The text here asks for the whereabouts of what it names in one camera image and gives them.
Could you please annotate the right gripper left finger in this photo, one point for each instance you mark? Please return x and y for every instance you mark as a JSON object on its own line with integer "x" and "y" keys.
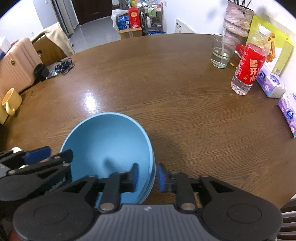
{"x": 113, "y": 186}

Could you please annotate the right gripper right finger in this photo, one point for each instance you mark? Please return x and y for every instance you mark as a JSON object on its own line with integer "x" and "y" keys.
{"x": 181, "y": 185}

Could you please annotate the blue bowl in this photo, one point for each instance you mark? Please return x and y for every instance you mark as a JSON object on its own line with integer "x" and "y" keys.
{"x": 106, "y": 143}

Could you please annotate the cream plate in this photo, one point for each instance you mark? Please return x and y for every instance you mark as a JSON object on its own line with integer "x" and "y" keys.
{"x": 16, "y": 150}

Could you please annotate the yellow mug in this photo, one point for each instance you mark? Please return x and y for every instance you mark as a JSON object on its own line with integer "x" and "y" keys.
{"x": 11, "y": 101}

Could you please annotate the black cup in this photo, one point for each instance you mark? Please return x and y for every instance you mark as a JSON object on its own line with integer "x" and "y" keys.
{"x": 41, "y": 72}

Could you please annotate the pink suitcase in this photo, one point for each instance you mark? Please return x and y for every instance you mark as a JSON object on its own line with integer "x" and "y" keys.
{"x": 17, "y": 67}

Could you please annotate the wooden chair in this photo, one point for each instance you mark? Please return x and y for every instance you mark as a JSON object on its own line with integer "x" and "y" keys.
{"x": 48, "y": 51}

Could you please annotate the purple tissue pack near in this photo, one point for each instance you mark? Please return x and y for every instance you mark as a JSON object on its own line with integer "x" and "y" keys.
{"x": 287, "y": 105}

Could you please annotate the purple tissue pack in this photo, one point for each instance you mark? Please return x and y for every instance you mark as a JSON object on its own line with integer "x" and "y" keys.
{"x": 270, "y": 83}
{"x": 287, "y": 105}

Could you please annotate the purple tissue pack far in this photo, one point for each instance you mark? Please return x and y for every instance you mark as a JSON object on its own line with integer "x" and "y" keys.
{"x": 270, "y": 83}

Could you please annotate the red label water bottle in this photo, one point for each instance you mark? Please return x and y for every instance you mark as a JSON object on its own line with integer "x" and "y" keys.
{"x": 253, "y": 58}

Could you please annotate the beige cloth on chair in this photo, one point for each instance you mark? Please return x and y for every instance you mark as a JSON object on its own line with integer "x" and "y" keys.
{"x": 56, "y": 34}

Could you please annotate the drinking glass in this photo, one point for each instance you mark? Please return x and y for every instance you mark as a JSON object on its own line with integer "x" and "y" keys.
{"x": 222, "y": 50}

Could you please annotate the cardboard box on floor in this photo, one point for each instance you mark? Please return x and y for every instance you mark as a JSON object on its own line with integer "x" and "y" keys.
{"x": 130, "y": 33}

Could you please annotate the blue carton box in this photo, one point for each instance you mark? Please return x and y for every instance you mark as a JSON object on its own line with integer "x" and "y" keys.
{"x": 123, "y": 22}

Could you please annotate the green snack box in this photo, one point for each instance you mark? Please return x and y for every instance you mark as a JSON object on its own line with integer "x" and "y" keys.
{"x": 281, "y": 46}

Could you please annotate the red carton box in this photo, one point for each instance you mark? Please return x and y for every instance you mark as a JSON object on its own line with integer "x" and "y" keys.
{"x": 134, "y": 18}

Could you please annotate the dark entrance door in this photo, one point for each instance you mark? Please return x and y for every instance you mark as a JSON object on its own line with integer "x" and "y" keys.
{"x": 90, "y": 10}

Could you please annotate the flower vase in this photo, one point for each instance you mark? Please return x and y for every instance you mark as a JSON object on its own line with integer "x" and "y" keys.
{"x": 237, "y": 22}

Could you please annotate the wire storage rack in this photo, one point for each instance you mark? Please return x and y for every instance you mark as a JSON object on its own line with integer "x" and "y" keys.
{"x": 151, "y": 17}

